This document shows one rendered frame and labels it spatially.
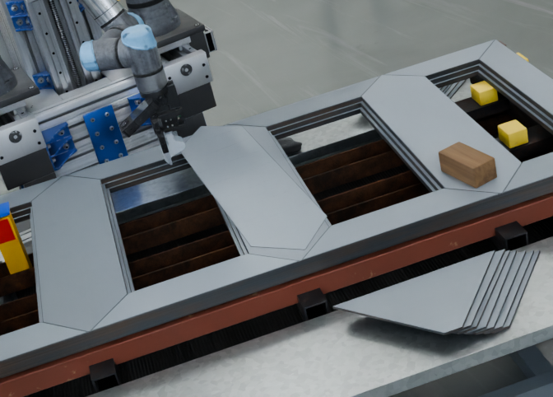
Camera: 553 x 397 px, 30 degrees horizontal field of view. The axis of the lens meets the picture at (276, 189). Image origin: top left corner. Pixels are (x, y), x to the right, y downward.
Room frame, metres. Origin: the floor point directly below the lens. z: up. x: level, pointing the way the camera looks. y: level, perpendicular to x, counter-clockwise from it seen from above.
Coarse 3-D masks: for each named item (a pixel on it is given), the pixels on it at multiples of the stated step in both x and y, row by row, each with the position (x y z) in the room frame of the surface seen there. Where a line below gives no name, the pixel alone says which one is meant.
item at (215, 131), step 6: (216, 126) 2.50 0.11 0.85; (222, 126) 2.49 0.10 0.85; (228, 126) 2.48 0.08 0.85; (234, 126) 2.47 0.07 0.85; (240, 126) 2.46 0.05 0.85; (198, 132) 2.49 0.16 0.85; (204, 132) 2.48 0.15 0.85; (210, 132) 2.47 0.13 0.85; (216, 132) 2.46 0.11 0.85; (222, 132) 2.45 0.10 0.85; (192, 138) 2.46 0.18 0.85; (198, 138) 2.45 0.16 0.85; (204, 138) 2.44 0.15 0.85; (186, 144) 2.44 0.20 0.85; (192, 144) 2.43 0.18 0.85
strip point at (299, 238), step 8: (304, 224) 1.90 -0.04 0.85; (312, 224) 1.89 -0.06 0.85; (320, 224) 1.88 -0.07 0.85; (288, 232) 1.88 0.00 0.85; (296, 232) 1.88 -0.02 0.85; (304, 232) 1.87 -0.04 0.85; (312, 232) 1.86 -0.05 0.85; (272, 240) 1.87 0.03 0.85; (280, 240) 1.86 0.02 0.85; (288, 240) 1.85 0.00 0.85; (296, 240) 1.85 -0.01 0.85; (304, 240) 1.84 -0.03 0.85; (280, 248) 1.83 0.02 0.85; (288, 248) 1.82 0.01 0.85; (296, 248) 1.82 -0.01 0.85; (304, 248) 1.81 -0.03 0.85
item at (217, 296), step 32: (480, 64) 2.50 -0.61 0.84; (512, 96) 2.29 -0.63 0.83; (256, 128) 2.43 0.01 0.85; (288, 128) 2.42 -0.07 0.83; (384, 128) 2.27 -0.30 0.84; (288, 160) 2.26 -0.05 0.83; (416, 160) 2.07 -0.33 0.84; (512, 192) 1.83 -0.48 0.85; (544, 192) 1.84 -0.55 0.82; (32, 224) 2.24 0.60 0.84; (416, 224) 1.80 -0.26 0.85; (448, 224) 1.81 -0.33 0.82; (288, 256) 1.79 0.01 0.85; (320, 256) 1.77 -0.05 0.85; (352, 256) 1.78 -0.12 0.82; (128, 288) 1.85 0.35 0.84; (224, 288) 1.74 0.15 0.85; (256, 288) 1.75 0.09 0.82; (128, 320) 1.72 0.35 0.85; (160, 320) 1.73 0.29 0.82; (32, 352) 1.69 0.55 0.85; (64, 352) 1.70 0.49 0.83
